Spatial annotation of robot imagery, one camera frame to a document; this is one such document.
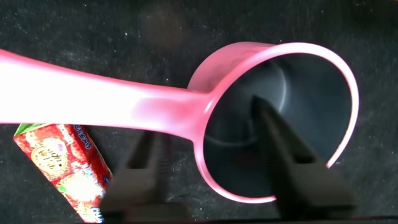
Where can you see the red Hi-Chew candy stick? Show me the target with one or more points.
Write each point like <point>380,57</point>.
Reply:
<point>68,168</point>

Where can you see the pink saucepan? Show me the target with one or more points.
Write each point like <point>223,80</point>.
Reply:
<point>124,102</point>

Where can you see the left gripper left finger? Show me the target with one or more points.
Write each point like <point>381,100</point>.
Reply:
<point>140,183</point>

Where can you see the black table cloth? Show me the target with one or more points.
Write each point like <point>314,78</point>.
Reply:
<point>93,25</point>

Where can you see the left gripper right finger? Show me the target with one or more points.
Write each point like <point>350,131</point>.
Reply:
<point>295,174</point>

